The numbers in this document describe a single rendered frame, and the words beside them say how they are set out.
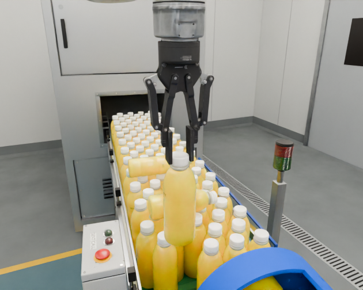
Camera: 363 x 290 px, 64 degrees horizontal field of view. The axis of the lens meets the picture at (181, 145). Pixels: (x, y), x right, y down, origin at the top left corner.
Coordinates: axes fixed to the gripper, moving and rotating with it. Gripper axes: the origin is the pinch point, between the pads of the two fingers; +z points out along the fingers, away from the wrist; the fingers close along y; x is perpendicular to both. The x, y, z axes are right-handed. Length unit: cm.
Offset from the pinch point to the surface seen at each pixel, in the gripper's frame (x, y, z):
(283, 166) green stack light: 26, 46, 24
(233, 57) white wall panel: 434, 230, 29
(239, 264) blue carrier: -17.1, 6.0, 17.1
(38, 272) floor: 133, -67, 144
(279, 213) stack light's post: 26, 48, 44
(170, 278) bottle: 5.7, -0.9, 41.3
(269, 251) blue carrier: -16.4, 12.5, 16.5
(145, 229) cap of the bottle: 14.2, -5.8, 30.3
